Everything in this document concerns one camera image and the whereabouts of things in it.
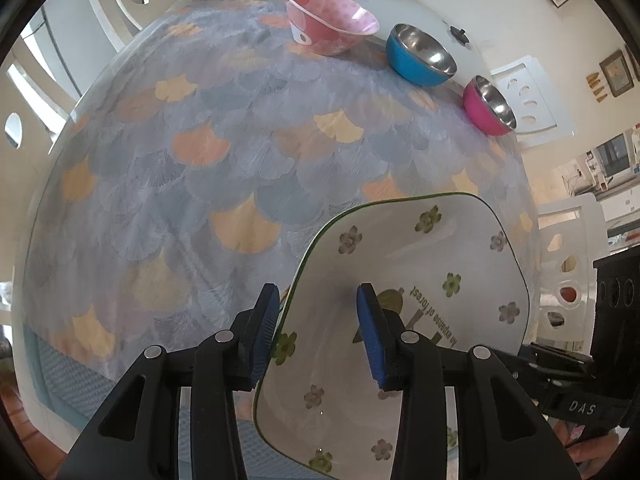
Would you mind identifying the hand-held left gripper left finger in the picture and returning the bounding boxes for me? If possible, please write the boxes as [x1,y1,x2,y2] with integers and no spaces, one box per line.
[65,283,281,480]

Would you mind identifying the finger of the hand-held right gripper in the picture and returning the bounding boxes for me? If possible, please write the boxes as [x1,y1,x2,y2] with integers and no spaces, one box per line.
[519,341,594,379]

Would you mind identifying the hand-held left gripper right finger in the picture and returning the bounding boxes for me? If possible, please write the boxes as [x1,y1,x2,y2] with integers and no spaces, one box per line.
[356,283,576,480]

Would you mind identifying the hexagonal floral plate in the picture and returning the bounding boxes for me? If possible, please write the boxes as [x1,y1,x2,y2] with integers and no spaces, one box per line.
[251,192,532,480]

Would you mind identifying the pink steel bowl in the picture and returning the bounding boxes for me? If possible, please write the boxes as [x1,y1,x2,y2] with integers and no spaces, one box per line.
[462,75,517,137]

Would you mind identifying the blue steel bowl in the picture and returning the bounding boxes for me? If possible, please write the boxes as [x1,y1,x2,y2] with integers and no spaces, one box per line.
[385,23,458,87]

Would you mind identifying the pink plastic bowl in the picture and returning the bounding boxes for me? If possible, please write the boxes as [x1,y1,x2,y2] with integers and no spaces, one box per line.
[281,0,381,57]

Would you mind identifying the person's right hand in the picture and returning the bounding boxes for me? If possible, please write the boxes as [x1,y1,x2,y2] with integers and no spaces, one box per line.
[554,419,621,480]

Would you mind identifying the white dining chair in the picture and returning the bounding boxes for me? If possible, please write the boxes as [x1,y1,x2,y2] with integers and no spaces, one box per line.
[84,0,211,52]
[536,194,609,356]
[490,57,572,149]
[0,50,68,158]

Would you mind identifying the dark screen monitor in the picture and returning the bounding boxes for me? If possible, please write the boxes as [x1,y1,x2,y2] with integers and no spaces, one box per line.
[595,134,635,177]

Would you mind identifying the wooden wall ornaments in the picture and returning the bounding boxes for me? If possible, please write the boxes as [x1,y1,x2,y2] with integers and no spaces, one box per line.
[586,72,609,102]

